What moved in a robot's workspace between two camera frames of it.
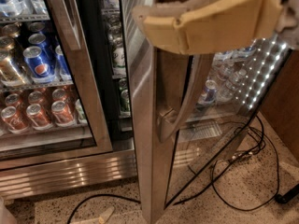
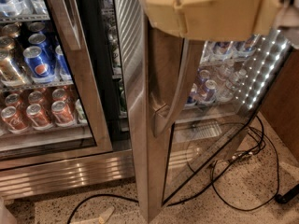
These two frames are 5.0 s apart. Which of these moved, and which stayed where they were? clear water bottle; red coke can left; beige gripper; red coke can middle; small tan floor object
Moved: beige gripper
Stayed: red coke can middle; clear water bottle; small tan floor object; red coke can left
